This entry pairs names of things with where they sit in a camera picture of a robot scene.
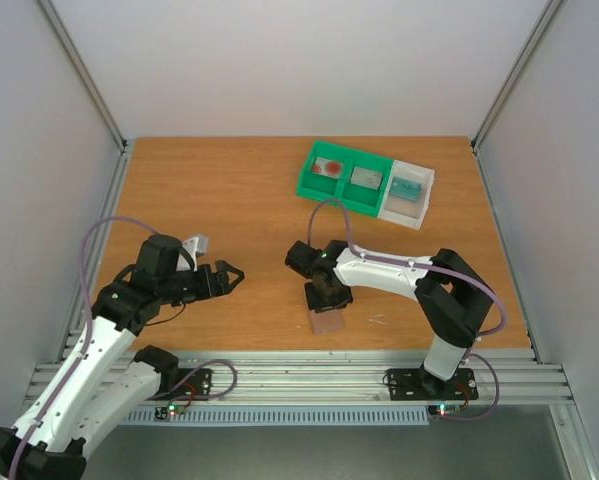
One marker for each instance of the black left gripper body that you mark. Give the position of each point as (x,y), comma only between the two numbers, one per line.
(197,291)

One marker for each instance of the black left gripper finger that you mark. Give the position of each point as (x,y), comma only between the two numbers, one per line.
(236,276)
(218,284)

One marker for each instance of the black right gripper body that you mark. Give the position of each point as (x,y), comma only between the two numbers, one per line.
(328,302)

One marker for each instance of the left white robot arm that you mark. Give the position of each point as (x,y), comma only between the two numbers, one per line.
(55,437)

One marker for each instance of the grey card in bin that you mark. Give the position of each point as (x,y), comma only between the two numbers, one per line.
(366,178)

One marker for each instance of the red circle card in bin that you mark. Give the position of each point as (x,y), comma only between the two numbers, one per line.
(327,167)

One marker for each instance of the teal card in bin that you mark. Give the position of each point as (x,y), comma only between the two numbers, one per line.
(405,189)

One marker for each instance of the green two-compartment bin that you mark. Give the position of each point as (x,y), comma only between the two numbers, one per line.
(359,199)

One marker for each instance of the left controller board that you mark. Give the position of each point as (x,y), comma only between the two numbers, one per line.
(167,413)

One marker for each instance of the controller board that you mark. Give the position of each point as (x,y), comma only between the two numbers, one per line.
(167,413)
(444,410)

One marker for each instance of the white plastic bin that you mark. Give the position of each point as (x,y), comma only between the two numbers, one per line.
(402,212)

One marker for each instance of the right controller board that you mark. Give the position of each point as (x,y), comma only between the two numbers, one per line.
(444,410)

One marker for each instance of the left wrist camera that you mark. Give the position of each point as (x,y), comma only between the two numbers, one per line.
(195,247)

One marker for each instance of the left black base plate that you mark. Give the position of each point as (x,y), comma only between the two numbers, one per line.
(197,385)

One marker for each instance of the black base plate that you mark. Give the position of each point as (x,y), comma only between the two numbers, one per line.
(197,385)
(410,384)

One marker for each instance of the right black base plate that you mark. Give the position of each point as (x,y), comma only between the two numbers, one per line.
(410,384)

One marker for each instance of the grey slotted cable duct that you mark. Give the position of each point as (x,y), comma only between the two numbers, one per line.
(280,416)

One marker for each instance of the aluminium front rail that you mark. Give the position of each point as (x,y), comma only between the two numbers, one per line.
(355,377)

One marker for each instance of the left aluminium frame post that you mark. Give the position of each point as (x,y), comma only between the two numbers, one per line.
(76,61)

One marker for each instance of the aluminium frame post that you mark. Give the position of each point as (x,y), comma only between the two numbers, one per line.
(530,47)
(76,61)

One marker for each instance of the right aluminium frame post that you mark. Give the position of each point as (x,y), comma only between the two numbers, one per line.
(530,47)

